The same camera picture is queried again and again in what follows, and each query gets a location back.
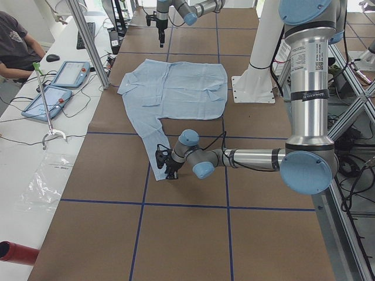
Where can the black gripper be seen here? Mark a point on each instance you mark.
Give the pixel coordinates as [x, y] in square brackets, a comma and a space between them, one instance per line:
[161, 24]
[174, 164]

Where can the light blue button-up shirt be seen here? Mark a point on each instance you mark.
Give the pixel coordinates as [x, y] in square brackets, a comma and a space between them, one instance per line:
[181, 90]

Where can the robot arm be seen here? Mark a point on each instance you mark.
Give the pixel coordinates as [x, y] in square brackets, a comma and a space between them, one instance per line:
[308, 163]
[189, 13]

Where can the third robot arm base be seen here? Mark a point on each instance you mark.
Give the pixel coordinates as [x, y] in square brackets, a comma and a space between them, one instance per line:
[366, 61]

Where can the upper blue teach pendant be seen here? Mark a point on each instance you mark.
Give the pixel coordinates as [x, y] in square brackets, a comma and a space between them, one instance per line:
[71, 74]

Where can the blue teach pendant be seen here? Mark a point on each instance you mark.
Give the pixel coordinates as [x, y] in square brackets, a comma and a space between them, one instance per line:
[56, 99]
[71, 74]

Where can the black computer mouse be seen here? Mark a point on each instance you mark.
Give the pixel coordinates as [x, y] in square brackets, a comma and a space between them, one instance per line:
[52, 57]

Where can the lower blue teach pendant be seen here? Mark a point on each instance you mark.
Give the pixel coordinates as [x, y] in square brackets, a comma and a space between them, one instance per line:
[56, 99]

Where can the metal reacher grabber tool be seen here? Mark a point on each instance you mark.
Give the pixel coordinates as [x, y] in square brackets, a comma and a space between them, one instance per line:
[51, 131]

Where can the clear plastic bag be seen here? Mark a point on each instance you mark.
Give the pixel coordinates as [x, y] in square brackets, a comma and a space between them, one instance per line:
[47, 184]

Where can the seated person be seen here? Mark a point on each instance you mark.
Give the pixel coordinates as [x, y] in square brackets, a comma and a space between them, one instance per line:
[19, 50]

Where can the red cylinder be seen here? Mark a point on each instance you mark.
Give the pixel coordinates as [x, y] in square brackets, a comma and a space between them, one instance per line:
[16, 253]

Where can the aluminium frame post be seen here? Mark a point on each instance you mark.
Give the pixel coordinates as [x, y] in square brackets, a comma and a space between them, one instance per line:
[88, 41]

